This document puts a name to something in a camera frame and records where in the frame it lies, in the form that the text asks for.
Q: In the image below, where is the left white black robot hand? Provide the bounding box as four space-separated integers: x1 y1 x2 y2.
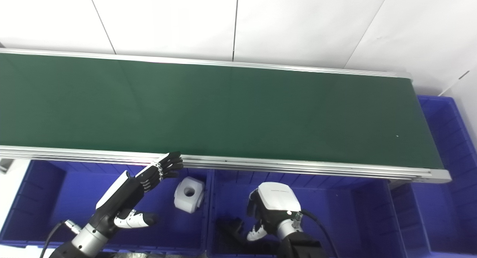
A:
88 151 184 235

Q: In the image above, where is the blue plastic bin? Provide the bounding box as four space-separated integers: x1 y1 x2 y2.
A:
207 170 407 258
0 159 213 248
389 95 477 257

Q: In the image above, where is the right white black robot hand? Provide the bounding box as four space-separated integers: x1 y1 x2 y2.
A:
246 181 302 242

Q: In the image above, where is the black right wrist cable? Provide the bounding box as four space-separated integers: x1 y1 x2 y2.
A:
299 209 340 258

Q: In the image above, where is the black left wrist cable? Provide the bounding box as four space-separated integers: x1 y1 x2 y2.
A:
39 220 81 258

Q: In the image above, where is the green conveyor belt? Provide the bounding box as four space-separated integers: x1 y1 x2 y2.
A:
0 48 452 184

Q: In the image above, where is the black flanged metal part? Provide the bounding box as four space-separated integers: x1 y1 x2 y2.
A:
216 217 246 246

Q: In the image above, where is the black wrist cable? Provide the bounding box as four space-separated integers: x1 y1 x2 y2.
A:
39 220 81 258
299 209 340 258

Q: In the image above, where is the white block with round hole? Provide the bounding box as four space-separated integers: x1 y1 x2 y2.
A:
174 176 206 214

